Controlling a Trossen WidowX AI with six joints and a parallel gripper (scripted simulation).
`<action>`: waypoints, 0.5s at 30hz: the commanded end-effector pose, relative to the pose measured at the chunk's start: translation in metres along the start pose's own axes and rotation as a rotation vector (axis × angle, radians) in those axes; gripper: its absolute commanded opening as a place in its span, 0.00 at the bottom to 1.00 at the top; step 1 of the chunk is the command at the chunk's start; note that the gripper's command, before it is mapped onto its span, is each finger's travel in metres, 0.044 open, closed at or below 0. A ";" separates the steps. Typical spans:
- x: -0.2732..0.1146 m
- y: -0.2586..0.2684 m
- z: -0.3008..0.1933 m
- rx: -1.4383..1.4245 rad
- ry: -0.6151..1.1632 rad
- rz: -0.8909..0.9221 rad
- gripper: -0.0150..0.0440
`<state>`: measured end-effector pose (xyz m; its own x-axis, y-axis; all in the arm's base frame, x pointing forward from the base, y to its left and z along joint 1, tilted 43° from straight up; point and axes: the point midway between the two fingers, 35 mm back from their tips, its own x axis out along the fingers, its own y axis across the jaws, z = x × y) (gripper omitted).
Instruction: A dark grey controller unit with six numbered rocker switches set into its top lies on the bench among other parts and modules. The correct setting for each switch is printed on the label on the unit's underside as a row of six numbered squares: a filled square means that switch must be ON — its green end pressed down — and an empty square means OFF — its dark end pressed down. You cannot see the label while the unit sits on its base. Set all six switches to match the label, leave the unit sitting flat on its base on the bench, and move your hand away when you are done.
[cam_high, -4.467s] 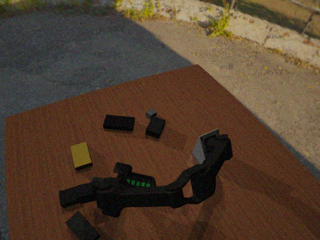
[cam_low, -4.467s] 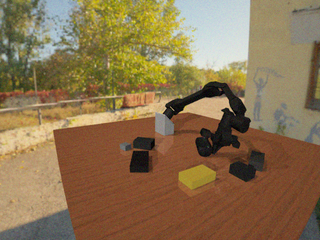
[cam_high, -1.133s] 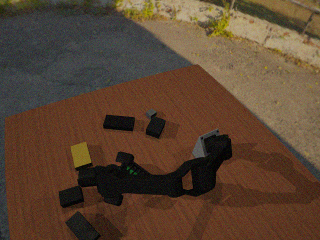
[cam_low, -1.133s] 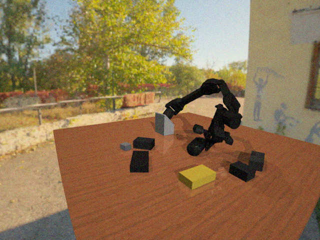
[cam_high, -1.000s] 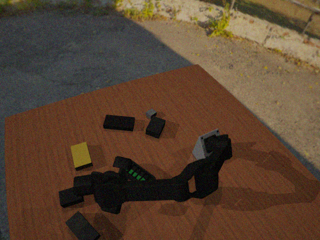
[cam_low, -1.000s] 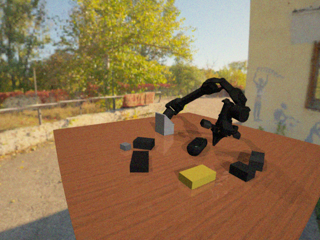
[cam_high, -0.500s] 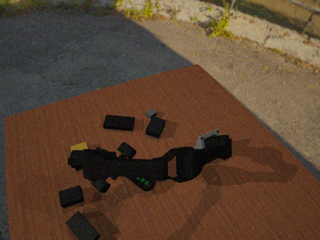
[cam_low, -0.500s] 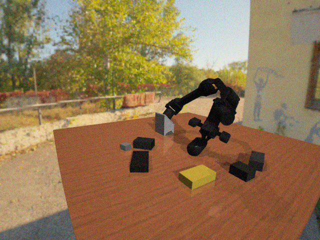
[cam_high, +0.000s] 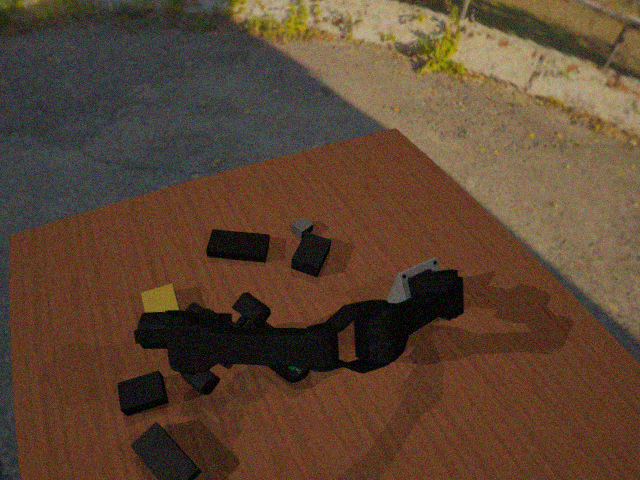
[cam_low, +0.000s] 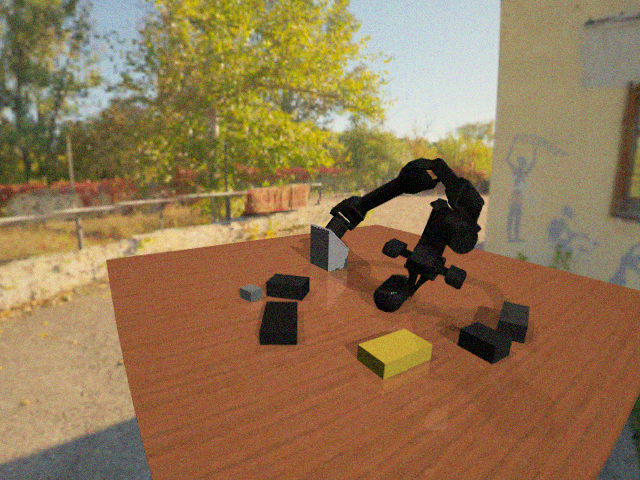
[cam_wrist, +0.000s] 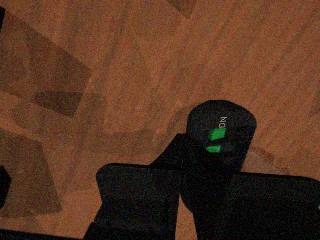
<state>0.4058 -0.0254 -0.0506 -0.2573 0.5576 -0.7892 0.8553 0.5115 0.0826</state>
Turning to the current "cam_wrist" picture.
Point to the dark grey switch panel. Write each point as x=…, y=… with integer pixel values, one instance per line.
x=223, y=128

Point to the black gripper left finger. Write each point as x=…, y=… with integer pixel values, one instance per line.
x=159, y=181

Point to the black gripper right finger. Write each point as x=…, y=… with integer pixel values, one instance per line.
x=214, y=187

